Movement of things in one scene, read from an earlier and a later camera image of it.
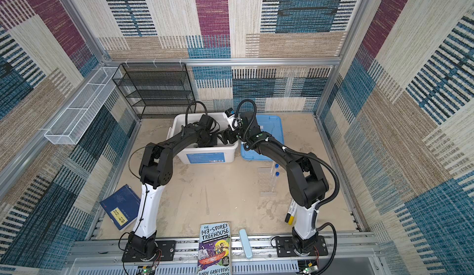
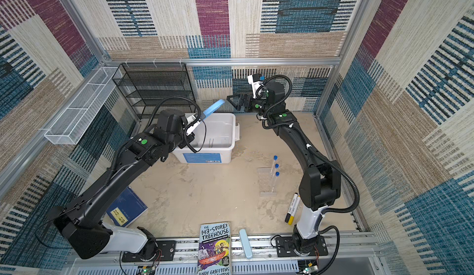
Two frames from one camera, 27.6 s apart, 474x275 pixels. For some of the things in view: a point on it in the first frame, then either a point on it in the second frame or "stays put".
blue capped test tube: (277, 174) stays put
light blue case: (246, 243) stays put
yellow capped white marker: (293, 211) stays put
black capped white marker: (289, 211) stays put
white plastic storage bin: (195, 154) stays put
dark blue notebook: (122, 206) stays put
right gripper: (224, 138) to (242, 98)
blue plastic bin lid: (271, 124) to (213, 108)
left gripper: (214, 142) to (188, 140)
